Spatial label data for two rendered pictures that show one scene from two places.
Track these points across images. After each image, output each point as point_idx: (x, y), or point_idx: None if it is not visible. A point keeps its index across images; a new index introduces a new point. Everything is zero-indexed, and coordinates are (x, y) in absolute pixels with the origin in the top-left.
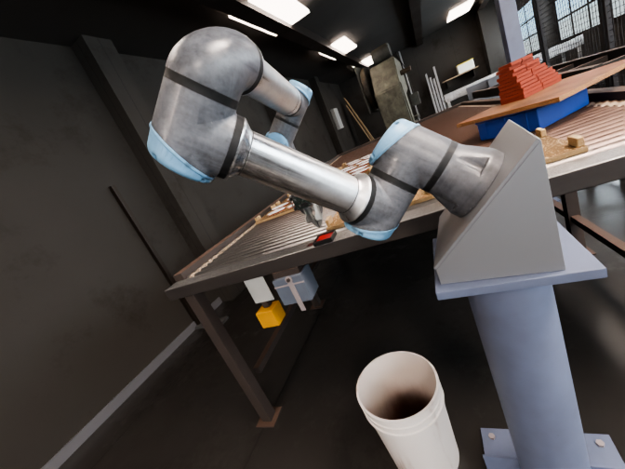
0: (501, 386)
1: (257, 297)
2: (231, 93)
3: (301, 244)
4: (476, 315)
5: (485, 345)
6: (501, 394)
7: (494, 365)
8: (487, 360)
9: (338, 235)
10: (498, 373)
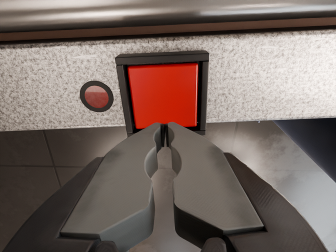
0: (289, 136)
1: None
2: None
3: (27, 58)
4: (335, 177)
5: (311, 155)
6: (283, 129)
7: (301, 147)
8: (297, 136)
9: (216, 84)
10: (297, 144)
